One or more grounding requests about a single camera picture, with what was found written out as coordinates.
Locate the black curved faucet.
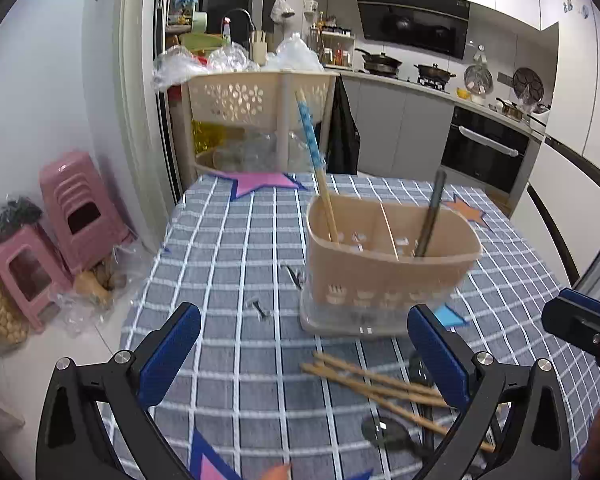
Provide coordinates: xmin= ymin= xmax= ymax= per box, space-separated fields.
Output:
xmin=222 ymin=8 xmax=254 ymax=46

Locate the beige plastic utensil holder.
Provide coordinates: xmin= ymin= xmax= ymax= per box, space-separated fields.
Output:
xmin=299 ymin=194 xmax=482 ymax=337

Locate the white refrigerator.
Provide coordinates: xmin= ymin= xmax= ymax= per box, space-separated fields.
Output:
xmin=527 ymin=0 xmax=600 ymax=241

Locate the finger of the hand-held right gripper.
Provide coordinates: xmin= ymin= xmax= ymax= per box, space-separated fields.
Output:
xmin=541 ymin=287 xmax=600 ymax=372

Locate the white spice rack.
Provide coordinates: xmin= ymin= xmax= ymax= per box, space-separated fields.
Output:
xmin=307 ymin=24 xmax=356 ymax=68

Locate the round dark pan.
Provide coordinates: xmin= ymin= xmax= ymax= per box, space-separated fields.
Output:
xmin=512 ymin=67 xmax=544 ymax=102

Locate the black hanging cloth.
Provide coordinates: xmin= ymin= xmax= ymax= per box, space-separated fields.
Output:
xmin=326 ymin=77 xmax=361 ymax=176

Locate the pink blue-edged star sticker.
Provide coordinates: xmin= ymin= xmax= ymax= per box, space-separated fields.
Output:
xmin=189 ymin=429 xmax=243 ymax=480
xmin=207 ymin=170 xmax=307 ymax=200

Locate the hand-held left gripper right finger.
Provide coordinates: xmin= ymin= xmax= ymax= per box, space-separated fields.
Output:
xmin=406 ymin=302 xmax=574 ymax=480

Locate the blue checked tablecloth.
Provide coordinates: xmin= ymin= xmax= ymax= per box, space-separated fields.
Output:
xmin=100 ymin=172 xmax=600 ymax=480

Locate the clear plastic bags pile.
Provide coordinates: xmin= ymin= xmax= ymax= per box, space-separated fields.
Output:
xmin=152 ymin=34 xmax=326 ymax=92

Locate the round silver steamer rack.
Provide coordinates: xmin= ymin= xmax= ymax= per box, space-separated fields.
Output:
xmin=463 ymin=63 xmax=495 ymax=94

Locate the clear plastic floor bag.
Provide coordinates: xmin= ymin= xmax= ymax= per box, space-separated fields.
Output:
xmin=50 ymin=245 xmax=152 ymax=337

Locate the green plastic basin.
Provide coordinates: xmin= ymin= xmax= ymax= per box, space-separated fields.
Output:
xmin=180 ymin=32 xmax=227 ymax=54

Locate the black metal chair frame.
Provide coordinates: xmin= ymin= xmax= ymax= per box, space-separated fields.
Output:
xmin=526 ymin=182 xmax=580 ymax=286

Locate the small pink stool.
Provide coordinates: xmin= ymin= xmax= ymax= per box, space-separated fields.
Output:
xmin=0 ymin=225 xmax=74 ymax=334

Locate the small steel pot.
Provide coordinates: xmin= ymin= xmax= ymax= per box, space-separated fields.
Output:
xmin=497 ymin=97 xmax=526 ymax=122

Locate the black built-in oven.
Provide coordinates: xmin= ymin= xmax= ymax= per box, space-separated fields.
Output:
xmin=440 ymin=106 xmax=531 ymax=196

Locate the black wok with handles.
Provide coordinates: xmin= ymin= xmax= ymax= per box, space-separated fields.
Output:
xmin=413 ymin=63 xmax=457 ymax=87

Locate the black filled plastic bag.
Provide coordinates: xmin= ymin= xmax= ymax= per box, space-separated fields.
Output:
xmin=0 ymin=197 xmax=44 ymax=247

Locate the blue patterned wooden chopstick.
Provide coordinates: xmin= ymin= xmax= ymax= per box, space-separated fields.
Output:
xmin=294 ymin=89 xmax=340 ymax=243

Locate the beige perforated basket rack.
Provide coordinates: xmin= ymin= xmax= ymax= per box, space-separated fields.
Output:
xmin=181 ymin=71 xmax=339 ymax=182

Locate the stack of large pink stools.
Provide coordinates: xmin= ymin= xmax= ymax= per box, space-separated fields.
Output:
xmin=38 ymin=151 xmax=137 ymax=277

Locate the orange star sticker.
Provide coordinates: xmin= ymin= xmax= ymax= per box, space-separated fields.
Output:
xmin=442 ymin=195 xmax=487 ymax=228

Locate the black range hood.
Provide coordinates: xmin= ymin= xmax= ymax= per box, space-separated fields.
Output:
xmin=354 ymin=0 xmax=471 ymax=60

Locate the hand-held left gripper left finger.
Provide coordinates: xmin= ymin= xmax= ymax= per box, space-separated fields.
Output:
xmin=35 ymin=302 xmax=203 ymax=480

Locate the hanging white plastic bag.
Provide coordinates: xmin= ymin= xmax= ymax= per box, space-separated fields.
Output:
xmin=271 ymin=0 xmax=296 ymax=24

